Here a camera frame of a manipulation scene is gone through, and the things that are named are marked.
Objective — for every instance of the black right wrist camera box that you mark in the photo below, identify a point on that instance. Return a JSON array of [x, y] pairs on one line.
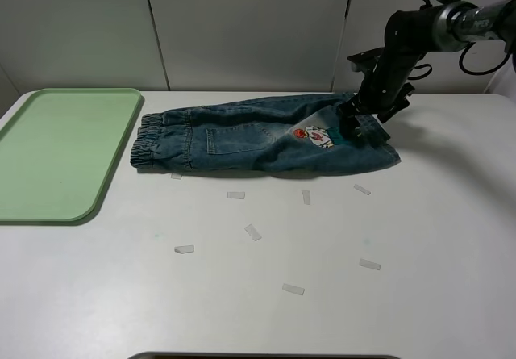
[[365, 61]]

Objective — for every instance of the clear tape piece mid left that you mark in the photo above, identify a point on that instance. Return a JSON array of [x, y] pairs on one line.
[[236, 195]]

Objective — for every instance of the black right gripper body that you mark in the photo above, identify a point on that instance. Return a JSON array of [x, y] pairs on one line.
[[384, 90]]

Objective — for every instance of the clear tape piece front right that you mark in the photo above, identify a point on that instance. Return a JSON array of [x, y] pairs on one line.
[[369, 264]]

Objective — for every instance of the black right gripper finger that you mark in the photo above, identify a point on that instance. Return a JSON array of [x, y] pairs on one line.
[[348, 127]]

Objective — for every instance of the clear tape piece mid centre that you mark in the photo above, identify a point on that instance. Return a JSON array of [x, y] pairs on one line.
[[306, 197]]

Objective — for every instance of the clear tape piece front centre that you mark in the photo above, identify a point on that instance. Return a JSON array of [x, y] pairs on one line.
[[293, 289]]

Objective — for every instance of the light green plastic tray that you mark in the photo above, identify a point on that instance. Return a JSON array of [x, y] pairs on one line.
[[58, 151]]

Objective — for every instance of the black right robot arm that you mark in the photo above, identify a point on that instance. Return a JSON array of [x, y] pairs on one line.
[[409, 36]]

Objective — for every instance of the clear tape piece front left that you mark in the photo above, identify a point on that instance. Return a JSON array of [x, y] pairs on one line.
[[184, 249]]

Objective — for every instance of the children's blue denim shorts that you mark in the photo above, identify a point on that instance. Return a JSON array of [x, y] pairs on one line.
[[270, 135]]

